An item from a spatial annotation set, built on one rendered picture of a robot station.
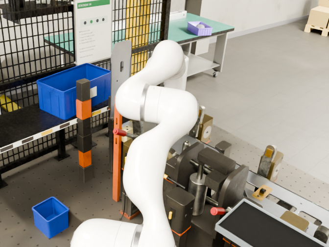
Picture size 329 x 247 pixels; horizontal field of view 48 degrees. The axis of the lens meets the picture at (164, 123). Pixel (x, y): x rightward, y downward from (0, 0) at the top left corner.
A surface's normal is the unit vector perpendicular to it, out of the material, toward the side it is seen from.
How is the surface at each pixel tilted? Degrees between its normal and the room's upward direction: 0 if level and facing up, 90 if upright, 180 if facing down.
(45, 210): 90
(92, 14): 90
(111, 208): 0
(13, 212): 0
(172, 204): 90
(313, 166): 0
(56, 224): 90
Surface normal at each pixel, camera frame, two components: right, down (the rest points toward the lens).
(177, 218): -0.65, 0.32
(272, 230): 0.08, -0.87
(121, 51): 0.75, 0.38
